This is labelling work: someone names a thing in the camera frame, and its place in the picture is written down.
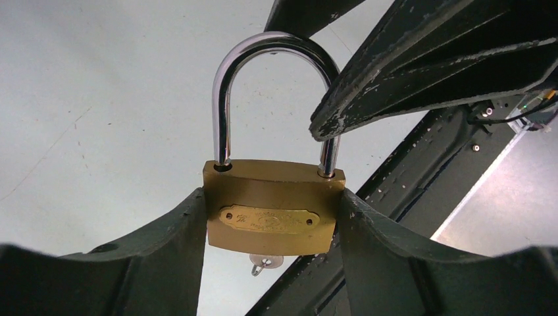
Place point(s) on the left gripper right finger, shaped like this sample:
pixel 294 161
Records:
pixel 436 279

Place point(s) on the brass padlock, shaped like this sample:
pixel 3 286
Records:
pixel 267 207

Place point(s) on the small silver key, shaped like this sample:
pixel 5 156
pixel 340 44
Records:
pixel 262 262

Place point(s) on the right controller board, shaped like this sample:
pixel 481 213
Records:
pixel 526 110

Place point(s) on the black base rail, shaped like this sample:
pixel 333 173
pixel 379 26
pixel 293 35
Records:
pixel 417 186

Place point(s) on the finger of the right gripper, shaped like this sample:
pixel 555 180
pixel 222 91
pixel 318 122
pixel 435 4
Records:
pixel 305 18
pixel 426 55

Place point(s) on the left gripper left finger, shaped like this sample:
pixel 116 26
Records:
pixel 154 270

